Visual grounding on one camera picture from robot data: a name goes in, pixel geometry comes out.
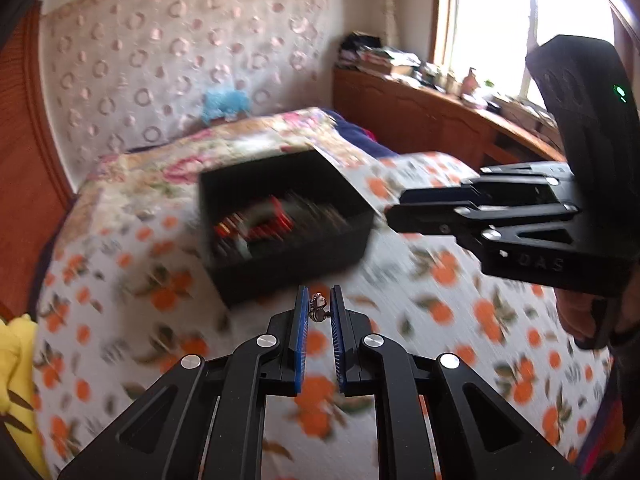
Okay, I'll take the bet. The beige window drape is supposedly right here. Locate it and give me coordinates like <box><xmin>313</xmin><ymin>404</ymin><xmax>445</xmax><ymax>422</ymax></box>
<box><xmin>364</xmin><ymin>0</ymin><xmax>402</xmax><ymax>51</ymax></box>

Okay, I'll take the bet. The yellow plush toy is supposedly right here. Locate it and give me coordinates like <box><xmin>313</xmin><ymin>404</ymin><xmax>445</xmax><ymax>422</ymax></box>
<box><xmin>1</xmin><ymin>314</ymin><xmax>51</xmax><ymax>479</ymax></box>

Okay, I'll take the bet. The brown bottle on sill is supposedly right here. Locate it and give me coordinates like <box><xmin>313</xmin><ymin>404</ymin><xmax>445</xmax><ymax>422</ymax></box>
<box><xmin>460</xmin><ymin>67</ymin><xmax>480</xmax><ymax>96</ymax></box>

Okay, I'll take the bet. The pile of clothes and books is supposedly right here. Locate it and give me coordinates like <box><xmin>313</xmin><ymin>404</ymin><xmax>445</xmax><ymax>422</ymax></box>
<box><xmin>336</xmin><ymin>32</ymin><xmax>421</xmax><ymax>76</ymax></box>

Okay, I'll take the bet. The window with wooden frame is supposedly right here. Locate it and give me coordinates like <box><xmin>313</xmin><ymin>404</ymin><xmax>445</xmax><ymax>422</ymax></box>
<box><xmin>436</xmin><ymin>0</ymin><xmax>620</xmax><ymax>106</ymax></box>

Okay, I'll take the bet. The wooden side cabinet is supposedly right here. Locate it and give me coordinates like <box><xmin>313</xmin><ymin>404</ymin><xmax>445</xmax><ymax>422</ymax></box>
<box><xmin>332</xmin><ymin>68</ymin><xmax>565</xmax><ymax>169</ymax></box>

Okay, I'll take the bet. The orange print bed sheet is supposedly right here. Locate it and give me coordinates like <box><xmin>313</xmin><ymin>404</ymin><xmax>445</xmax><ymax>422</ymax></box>
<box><xmin>32</xmin><ymin>150</ymin><xmax>616</xmax><ymax>480</ymax></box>

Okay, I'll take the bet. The blue bubble wrap bundle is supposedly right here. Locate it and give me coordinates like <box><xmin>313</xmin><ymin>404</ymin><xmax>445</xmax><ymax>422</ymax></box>
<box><xmin>201</xmin><ymin>89</ymin><xmax>250</xmax><ymax>125</ymax></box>

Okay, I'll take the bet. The green jade bangle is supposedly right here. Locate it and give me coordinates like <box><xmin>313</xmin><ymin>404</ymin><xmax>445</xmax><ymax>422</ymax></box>
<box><xmin>213</xmin><ymin>198</ymin><xmax>295</xmax><ymax>258</ymax></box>

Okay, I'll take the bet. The black square jewelry box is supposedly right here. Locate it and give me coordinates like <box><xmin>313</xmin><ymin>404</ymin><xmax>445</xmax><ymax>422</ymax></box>
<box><xmin>198</xmin><ymin>150</ymin><xmax>376</xmax><ymax>307</ymax></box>

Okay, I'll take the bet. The dark blue blanket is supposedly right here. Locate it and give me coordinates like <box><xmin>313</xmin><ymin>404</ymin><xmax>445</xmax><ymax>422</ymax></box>
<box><xmin>323</xmin><ymin>108</ymin><xmax>397</xmax><ymax>159</ymax></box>

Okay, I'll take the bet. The small silver earring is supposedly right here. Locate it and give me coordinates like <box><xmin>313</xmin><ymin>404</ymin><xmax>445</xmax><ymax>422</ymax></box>
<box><xmin>309</xmin><ymin>292</ymin><xmax>331</xmax><ymax>323</ymax></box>

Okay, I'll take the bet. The floral quilt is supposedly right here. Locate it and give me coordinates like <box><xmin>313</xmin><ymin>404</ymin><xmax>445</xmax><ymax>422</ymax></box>
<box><xmin>56</xmin><ymin>107</ymin><xmax>375</xmax><ymax>247</ymax></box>

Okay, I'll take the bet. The person's right hand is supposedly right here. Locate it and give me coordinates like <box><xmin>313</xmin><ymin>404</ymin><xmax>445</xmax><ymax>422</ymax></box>
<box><xmin>554</xmin><ymin>284</ymin><xmax>640</xmax><ymax>351</ymax></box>

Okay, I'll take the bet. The pink circle sheer curtain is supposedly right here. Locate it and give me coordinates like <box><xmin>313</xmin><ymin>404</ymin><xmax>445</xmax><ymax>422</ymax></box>
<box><xmin>39</xmin><ymin>0</ymin><xmax>342</xmax><ymax>186</ymax></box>

